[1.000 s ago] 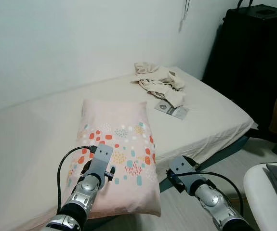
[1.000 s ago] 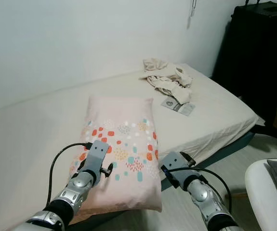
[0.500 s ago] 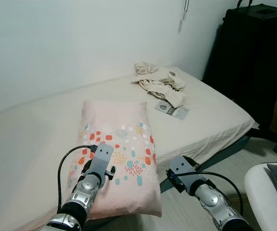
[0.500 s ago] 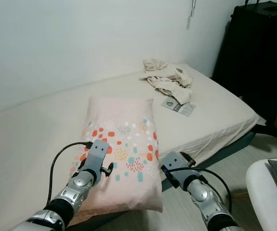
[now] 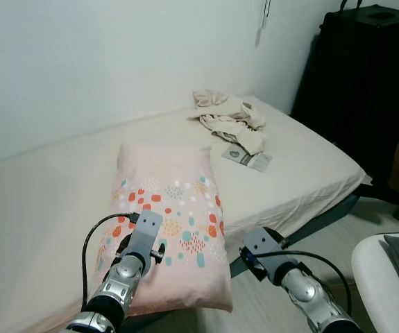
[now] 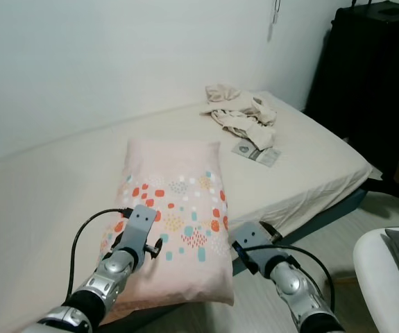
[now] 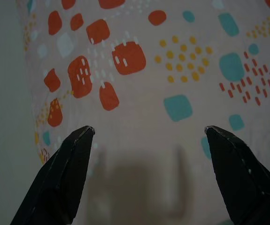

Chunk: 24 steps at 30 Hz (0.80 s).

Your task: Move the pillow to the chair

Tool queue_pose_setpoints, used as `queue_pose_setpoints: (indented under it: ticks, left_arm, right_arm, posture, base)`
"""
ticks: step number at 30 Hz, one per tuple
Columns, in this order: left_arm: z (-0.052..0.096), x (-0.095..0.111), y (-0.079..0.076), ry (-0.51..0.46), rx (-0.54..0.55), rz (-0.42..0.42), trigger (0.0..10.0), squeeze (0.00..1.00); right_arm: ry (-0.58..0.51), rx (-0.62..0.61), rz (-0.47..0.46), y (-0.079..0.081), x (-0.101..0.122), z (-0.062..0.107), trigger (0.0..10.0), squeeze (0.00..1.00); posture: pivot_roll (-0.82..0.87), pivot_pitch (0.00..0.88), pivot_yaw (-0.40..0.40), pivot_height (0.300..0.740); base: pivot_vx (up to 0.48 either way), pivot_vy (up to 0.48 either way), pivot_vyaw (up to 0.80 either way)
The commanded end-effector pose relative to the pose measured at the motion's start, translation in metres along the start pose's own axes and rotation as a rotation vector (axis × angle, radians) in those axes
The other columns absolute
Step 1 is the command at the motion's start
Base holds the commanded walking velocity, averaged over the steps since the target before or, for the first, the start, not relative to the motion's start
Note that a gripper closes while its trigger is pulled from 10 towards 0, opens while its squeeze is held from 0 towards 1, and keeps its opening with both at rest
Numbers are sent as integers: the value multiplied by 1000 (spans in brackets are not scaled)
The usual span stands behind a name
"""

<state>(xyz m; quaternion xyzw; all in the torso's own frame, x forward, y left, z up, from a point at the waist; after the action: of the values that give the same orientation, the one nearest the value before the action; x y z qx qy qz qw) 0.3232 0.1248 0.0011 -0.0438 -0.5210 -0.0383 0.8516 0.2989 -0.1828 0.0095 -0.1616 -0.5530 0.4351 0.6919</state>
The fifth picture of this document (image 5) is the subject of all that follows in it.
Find large black case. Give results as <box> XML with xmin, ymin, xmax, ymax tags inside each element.
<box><xmin>291</xmin><ymin>3</ymin><xmax>399</xmax><ymax>191</ymax></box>

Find hanging wall cord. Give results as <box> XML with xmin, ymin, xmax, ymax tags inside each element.
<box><xmin>256</xmin><ymin>0</ymin><xmax>273</xmax><ymax>48</ymax></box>

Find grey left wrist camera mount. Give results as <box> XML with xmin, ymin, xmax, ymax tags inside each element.
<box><xmin>123</xmin><ymin>210</ymin><xmax>164</xmax><ymax>259</ymax></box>

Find crumpled beige clothes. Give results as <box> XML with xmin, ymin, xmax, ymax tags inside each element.
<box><xmin>189</xmin><ymin>89</ymin><xmax>268</xmax><ymax>156</ymax></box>

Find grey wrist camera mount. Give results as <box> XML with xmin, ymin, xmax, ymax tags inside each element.
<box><xmin>123</xmin><ymin>210</ymin><xmax>164</xmax><ymax>259</ymax></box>
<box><xmin>242</xmin><ymin>227</ymin><xmax>287</xmax><ymax>282</ymax></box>

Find pink patterned pillow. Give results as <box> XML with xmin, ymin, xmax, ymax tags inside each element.
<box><xmin>94</xmin><ymin>143</ymin><xmax>235</xmax><ymax>315</ymax></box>

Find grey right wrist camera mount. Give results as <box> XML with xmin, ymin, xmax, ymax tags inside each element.
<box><xmin>242</xmin><ymin>227</ymin><xmax>287</xmax><ymax>282</ymax></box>

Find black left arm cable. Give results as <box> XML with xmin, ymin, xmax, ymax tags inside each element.
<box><xmin>81</xmin><ymin>213</ymin><xmax>142</xmax><ymax>311</ymax></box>

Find white plastic shell chair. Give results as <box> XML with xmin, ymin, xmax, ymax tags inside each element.
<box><xmin>352</xmin><ymin>234</ymin><xmax>399</xmax><ymax>333</ymax></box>

